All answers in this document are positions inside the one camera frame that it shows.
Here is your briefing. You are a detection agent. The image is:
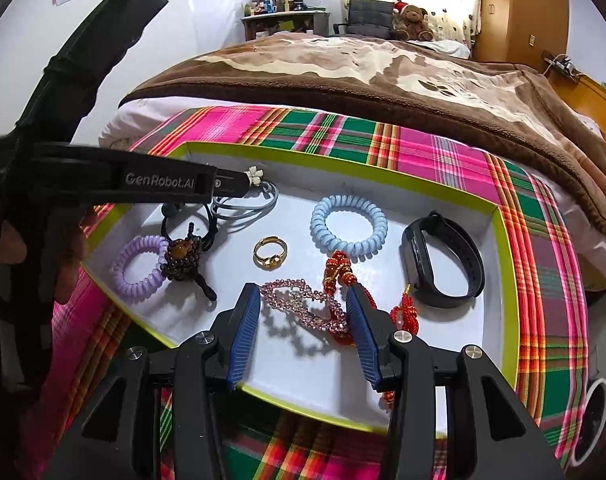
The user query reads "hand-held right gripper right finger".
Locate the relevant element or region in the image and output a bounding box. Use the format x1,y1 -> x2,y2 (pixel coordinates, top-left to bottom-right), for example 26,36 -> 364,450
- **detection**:
345,285 -> 566,480

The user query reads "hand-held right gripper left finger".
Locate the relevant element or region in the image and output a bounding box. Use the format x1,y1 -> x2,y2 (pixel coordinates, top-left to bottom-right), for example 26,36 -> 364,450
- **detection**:
43,282 -> 262,480

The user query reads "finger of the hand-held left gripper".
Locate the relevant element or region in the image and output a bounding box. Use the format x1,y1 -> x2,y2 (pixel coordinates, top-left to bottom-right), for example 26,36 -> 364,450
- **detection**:
115,161 -> 250,205

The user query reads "grey hair tie with flower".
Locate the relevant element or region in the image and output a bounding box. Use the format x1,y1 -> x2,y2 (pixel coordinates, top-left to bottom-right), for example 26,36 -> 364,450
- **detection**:
210,165 -> 280,221

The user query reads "pink bead bracelet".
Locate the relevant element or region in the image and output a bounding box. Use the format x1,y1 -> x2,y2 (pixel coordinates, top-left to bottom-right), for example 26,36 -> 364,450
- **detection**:
259,280 -> 351,338

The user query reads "yellow-green cardboard box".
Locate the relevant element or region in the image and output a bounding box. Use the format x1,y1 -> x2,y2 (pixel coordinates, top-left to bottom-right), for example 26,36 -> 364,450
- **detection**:
80,141 -> 521,441

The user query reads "red bead knot ornament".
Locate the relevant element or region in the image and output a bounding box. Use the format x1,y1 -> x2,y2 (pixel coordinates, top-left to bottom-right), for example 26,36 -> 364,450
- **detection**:
323,250 -> 419,408

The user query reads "gold ring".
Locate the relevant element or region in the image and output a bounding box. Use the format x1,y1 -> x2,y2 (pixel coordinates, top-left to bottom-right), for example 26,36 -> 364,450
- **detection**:
253,236 -> 289,270

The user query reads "brown bead ornament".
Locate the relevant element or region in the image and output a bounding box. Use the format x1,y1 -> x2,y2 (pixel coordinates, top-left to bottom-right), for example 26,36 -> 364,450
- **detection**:
160,234 -> 219,303

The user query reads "blue spiral hair tie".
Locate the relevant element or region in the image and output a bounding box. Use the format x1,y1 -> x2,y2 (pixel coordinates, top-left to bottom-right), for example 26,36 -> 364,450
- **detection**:
310,194 -> 389,261

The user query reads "purple spiral hair tie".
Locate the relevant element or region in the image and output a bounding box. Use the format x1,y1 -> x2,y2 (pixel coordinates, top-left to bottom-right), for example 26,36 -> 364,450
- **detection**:
110,234 -> 171,303

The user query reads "person's left hand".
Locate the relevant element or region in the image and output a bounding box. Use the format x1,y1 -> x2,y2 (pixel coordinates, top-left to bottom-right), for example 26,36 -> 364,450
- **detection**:
54,209 -> 92,305

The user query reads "black fitness band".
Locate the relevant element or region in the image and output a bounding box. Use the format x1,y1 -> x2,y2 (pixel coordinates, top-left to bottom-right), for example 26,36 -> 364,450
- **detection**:
400,211 -> 486,308

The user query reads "brown plush blanket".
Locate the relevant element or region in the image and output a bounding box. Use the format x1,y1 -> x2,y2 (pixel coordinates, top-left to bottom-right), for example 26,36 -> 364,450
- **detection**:
119,35 -> 606,236

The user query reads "small grey desk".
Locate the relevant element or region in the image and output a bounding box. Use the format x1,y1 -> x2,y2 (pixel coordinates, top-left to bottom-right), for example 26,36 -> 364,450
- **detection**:
240,7 -> 334,41

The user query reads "pink green plaid blanket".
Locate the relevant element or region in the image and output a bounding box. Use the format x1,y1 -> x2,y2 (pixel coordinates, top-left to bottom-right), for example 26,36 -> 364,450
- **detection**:
33,105 -> 591,480

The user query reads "dark grey office chair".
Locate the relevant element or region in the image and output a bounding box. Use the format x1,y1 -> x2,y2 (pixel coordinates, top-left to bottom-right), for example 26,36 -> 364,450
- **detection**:
333,0 -> 399,40

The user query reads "white ringed round appliance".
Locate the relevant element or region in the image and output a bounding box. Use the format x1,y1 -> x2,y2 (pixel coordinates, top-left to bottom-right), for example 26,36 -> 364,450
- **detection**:
566,285 -> 606,471

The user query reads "brown teddy bear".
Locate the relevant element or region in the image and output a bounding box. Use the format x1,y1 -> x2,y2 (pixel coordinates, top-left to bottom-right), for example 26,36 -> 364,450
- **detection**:
390,0 -> 434,42

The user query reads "white pillow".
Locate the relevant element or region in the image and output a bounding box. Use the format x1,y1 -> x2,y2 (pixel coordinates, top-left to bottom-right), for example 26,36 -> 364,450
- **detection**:
428,37 -> 471,58

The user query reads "power strip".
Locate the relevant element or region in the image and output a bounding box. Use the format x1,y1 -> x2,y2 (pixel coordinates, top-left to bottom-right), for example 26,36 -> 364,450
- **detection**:
543,52 -> 581,78

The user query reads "wooden wardrobe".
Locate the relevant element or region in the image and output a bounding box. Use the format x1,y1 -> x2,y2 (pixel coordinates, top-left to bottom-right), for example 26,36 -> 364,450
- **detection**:
470,0 -> 569,73

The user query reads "black cord bracelet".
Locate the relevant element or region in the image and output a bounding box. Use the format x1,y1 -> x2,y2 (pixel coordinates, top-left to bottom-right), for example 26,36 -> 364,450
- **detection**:
160,200 -> 224,256

